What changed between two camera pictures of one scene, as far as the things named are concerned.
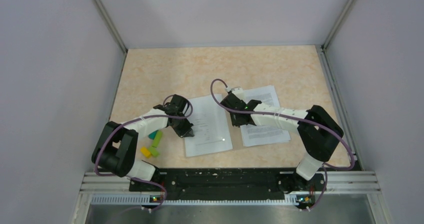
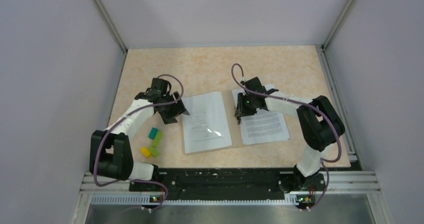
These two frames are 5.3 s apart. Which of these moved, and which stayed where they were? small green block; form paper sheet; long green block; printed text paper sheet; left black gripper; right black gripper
Moved: left black gripper; right black gripper
Stayed: form paper sheet; small green block; long green block; printed text paper sheet
